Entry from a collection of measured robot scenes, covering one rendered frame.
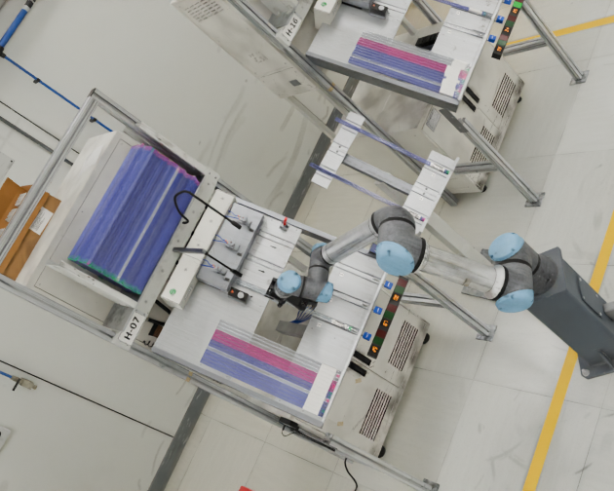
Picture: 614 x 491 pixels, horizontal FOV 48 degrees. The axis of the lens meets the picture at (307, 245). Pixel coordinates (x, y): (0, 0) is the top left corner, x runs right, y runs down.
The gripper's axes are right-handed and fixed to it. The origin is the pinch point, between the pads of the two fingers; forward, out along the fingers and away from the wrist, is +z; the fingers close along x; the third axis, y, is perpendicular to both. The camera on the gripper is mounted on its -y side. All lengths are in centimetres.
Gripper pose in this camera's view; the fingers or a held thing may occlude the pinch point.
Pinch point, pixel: (282, 299)
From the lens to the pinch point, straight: 267.5
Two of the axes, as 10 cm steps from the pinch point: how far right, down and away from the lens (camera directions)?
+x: -4.1, 8.7, -2.9
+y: -9.0, -4.4, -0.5
